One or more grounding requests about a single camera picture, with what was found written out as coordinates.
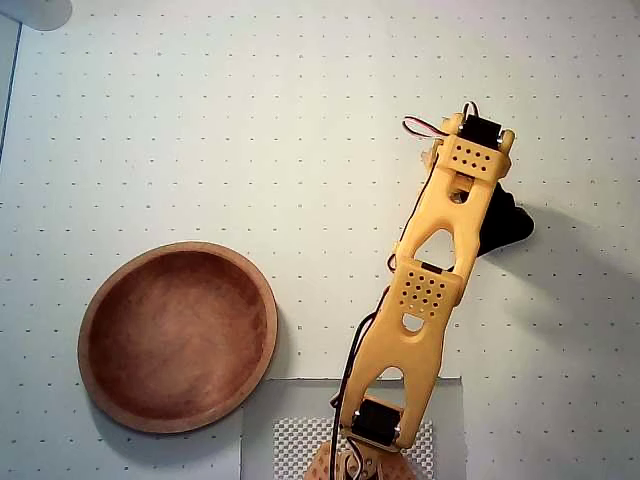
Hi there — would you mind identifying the white red black servo wire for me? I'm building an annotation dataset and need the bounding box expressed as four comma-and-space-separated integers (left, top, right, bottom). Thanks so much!
402, 115, 451, 142

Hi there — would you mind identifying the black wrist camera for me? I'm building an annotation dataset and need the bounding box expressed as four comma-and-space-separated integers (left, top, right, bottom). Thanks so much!
477, 182, 535, 259

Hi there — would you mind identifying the grey base plate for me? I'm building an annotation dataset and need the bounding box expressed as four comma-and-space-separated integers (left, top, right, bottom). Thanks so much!
239, 375, 469, 480

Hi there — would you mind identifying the white cylindrical object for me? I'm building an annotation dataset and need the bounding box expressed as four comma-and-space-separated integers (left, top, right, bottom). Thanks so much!
0, 0, 74, 32

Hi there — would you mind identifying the white grid anti-slip mat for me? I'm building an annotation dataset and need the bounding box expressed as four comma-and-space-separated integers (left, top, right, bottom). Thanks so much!
272, 417, 436, 474

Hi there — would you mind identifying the black camera cable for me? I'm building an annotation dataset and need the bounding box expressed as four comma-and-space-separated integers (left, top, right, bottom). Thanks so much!
332, 309, 381, 476

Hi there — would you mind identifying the brown wooden bowl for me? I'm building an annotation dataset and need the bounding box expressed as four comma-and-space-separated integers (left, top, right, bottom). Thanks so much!
77, 241, 279, 435

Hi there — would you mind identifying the white dotted grid mat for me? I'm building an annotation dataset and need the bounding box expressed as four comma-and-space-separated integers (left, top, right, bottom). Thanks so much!
0, 0, 640, 480

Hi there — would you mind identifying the tan robot base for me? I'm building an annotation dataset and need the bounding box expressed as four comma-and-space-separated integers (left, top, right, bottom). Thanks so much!
305, 439, 419, 480

